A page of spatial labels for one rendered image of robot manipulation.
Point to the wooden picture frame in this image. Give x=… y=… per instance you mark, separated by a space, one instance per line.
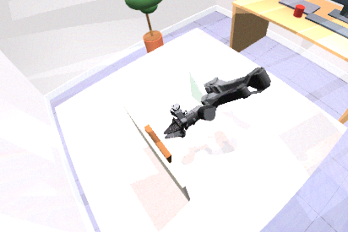
x=158 y=143

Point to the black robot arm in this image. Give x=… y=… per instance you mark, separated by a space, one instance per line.
x=221 y=92

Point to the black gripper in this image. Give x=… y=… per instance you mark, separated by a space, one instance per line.
x=176 y=129

